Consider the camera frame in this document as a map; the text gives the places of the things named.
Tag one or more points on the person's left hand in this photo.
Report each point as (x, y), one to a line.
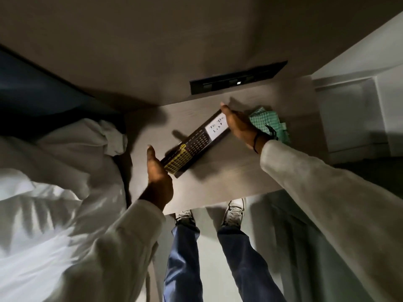
(159, 185)

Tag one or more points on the person's white shoe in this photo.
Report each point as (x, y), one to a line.
(184, 216)
(234, 212)

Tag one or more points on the person's right forearm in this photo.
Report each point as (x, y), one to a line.
(333, 210)

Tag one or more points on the white cabinet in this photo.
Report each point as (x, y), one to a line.
(355, 106)

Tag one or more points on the white bedding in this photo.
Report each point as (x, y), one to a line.
(56, 191)

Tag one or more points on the black wall socket panel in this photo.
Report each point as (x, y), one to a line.
(236, 80)

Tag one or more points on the person's right white shoe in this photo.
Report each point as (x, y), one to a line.
(234, 212)

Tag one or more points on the person's right hand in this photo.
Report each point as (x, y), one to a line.
(242, 128)

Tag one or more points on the dark headboard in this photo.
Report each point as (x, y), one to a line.
(41, 97)

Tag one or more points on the person's leg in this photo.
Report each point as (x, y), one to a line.
(245, 264)
(184, 264)

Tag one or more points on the black wristband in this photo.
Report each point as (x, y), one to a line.
(256, 141)

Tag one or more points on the person's left forearm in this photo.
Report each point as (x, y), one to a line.
(116, 254)

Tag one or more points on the person's left leg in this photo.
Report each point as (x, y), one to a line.
(184, 264)

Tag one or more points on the person's right thumb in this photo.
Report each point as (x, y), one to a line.
(227, 112)

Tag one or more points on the green checked cloth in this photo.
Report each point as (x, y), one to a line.
(267, 121)

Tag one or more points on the person's right leg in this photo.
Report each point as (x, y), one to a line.
(245, 264)

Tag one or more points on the black board with white label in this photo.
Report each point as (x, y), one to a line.
(196, 144)

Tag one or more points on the person's left white shoe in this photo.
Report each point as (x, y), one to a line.
(184, 216)

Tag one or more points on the person's left thumb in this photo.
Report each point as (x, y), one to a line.
(152, 157)

